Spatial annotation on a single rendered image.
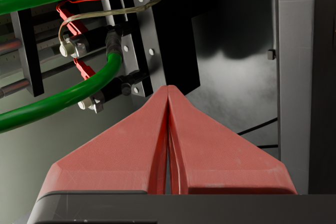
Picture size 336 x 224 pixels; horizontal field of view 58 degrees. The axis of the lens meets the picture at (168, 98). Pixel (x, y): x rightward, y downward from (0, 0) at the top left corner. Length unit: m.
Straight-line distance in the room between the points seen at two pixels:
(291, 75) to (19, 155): 0.59
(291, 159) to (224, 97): 0.23
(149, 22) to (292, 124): 0.24
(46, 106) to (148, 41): 0.26
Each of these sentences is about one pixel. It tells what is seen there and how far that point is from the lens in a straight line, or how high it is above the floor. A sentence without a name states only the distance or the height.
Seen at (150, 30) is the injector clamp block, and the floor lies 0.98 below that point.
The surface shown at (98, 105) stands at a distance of 0.43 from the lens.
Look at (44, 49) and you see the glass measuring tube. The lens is 0.69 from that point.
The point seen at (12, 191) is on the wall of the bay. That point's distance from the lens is 0.78.
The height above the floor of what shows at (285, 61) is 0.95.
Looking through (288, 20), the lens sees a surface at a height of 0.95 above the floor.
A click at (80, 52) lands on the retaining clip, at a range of 0.40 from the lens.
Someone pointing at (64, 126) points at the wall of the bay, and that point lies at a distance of 0.77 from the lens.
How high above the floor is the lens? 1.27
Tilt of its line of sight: 36 degrees down
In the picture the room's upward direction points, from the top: 121 degrees counter-clockwise
